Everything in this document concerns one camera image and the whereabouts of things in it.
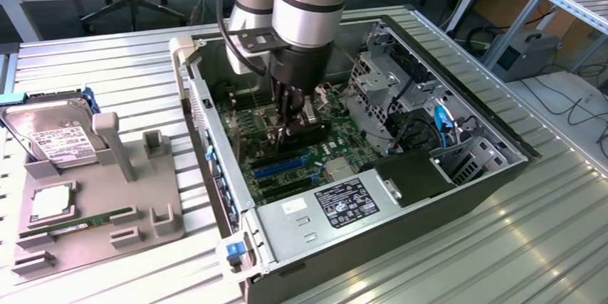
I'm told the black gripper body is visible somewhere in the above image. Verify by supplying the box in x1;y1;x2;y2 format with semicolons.
266;43;334;94

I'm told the black RAM slot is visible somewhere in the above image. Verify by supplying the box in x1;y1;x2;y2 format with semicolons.
229;86;274;103
232;95;276;112

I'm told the thin locking lever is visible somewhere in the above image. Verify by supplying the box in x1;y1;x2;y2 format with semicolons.
246;80;262;112

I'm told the green motherboard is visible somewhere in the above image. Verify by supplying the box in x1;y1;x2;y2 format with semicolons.
208;78;381;209

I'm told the black expansion slot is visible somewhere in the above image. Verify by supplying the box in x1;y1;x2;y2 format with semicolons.
249;150;309;170
262;184;316;202
260;177;313;194

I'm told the silver drive cage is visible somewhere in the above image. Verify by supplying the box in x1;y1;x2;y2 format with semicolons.
344;22;457;155

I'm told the blue expansion slot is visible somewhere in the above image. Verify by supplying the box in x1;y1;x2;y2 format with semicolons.
253;161;312;179

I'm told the silver chipset heatsink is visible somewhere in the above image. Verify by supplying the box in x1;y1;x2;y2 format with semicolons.
324;159;361;183

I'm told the silver power supply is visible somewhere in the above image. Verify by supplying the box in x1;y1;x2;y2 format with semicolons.
254;169;405;266

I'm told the black plastic shroud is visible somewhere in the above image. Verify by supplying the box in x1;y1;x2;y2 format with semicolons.
360;149;457;209

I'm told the silver disk bay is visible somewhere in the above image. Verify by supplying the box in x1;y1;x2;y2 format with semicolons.
429;135;529;187

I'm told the blue disk caddy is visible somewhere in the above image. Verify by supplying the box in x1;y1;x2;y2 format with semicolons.
0;84;101;130

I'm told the open black PC case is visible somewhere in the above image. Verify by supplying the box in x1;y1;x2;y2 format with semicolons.
169;14;542;304

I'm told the grey parts rack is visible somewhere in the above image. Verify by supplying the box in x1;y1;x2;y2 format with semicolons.
8;111;186;285

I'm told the grey machine box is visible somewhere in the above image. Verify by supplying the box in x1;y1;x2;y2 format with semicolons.
484;31;561;83

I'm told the green RAM stick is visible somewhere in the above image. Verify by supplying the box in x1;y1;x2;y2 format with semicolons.
18;206;134;239

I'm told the silver hard disk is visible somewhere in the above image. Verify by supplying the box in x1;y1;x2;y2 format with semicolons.
0;99;108;170

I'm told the silver CPU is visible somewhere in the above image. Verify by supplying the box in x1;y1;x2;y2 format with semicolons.
29;185;76;222

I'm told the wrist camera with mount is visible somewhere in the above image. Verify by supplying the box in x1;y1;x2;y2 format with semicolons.
225;26;292;75

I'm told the black camera cable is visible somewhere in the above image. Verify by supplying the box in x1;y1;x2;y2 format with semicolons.
216;0;277;77

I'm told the black power wire bundle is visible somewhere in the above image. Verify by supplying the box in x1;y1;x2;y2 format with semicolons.
385;109;444;156

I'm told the blue wire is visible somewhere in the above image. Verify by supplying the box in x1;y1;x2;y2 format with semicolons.
430;103;453;149

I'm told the aluminium slat frame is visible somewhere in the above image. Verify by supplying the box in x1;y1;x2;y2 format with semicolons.
484;0;608;73

